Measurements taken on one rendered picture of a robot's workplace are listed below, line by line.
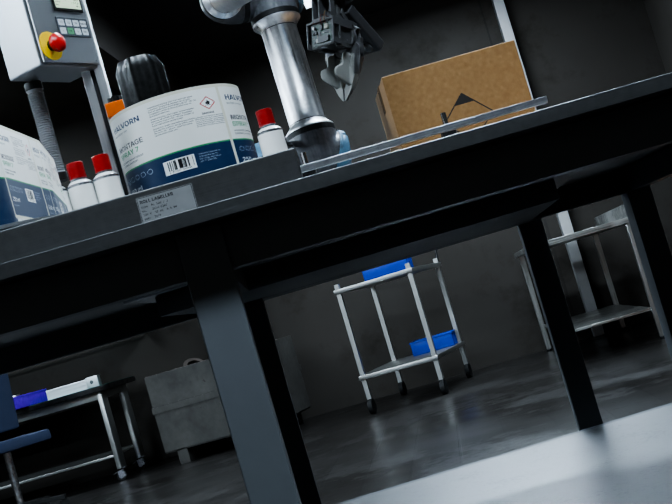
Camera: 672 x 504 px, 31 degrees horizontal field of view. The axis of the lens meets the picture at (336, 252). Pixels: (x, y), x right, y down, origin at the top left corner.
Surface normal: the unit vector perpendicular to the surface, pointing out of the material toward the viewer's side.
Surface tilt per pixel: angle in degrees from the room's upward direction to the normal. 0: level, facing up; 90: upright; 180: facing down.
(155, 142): 90
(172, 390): 90
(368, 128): 90
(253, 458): 90
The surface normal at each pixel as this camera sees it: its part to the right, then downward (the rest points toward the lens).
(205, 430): -0.26, 0.02
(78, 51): 0.81, -0.26
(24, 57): -0.52, 0.11
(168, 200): 0.04, -0.07
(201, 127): 0.30, -0.14
